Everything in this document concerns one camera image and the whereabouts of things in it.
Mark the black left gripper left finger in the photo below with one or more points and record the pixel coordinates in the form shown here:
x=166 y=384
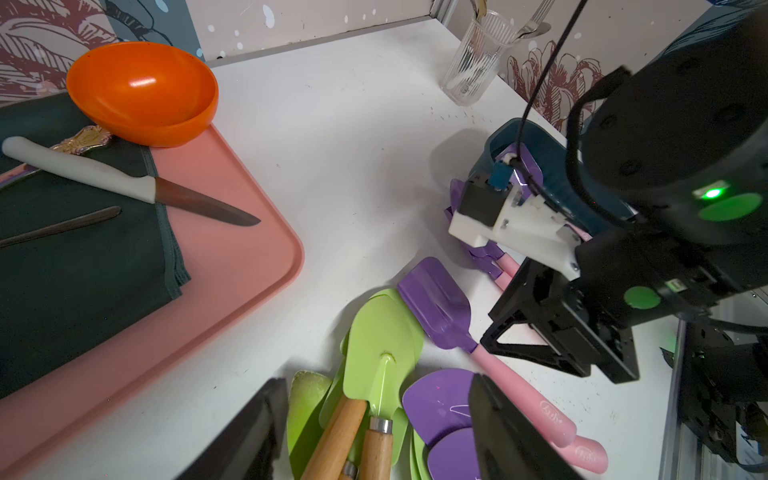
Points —
x=249 y=445

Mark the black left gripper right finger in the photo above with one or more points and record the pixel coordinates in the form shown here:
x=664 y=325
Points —
x=507 y=445

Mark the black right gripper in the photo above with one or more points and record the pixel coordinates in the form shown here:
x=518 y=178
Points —
x=575 y=325

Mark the purple shovel pink handle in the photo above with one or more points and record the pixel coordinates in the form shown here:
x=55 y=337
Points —
x=444 y=312
x=444 y=442

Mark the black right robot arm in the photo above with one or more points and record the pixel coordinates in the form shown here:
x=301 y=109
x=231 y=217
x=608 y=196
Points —
x=673 y=161

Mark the teal storage tray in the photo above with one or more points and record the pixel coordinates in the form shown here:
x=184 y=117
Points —
x=549 y=154

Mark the pink cutting board tray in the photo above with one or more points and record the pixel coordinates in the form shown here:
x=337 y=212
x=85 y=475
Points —
x=233 y=271

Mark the dark green cloth napkin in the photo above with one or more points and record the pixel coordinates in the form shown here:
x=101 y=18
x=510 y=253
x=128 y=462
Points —
x=63 y=295

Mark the clear glass with cutlery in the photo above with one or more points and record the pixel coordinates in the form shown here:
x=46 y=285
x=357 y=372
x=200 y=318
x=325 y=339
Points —
x=486 y=42

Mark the iridescent spoon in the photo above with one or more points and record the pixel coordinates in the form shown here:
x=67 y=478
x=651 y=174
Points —
x=88 y=138

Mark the orange plastic bowl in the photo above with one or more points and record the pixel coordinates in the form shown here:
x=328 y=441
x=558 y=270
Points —
x=147 y=93

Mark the green shovel wooden handle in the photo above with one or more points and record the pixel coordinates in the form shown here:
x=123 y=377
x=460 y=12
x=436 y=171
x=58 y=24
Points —
x=362 y=420
x=308 y=392

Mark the purple shovel front pink handle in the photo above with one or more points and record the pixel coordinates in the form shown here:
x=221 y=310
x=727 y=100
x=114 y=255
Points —
x=444 y=442

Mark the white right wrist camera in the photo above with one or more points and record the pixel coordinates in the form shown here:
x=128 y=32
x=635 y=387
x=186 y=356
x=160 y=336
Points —
x=528 y=226

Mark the white handled knife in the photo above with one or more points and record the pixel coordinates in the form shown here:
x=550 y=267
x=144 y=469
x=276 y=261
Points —
x=148 y=189

